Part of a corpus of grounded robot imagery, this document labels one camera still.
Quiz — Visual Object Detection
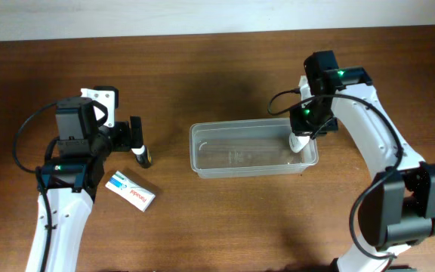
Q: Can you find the clear plastic container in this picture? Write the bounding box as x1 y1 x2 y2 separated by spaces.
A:
190 118 319 179

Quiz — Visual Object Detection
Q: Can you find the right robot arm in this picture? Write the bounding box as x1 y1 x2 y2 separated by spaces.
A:
289 51 435 271

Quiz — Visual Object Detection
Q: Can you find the white nasal spray bottle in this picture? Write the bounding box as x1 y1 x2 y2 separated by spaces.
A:
288 133 310 153

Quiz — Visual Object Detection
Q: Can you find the right black cable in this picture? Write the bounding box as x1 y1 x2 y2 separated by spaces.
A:
267 88 406 261

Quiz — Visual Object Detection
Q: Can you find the dark bottle white cap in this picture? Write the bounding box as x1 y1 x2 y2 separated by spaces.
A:
131 145 152 168

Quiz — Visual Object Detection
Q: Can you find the white Panadol box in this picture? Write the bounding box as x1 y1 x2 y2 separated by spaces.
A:
105 171 156 212

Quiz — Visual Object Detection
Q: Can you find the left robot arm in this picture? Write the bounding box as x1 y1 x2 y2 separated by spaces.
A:
26 97 143 271

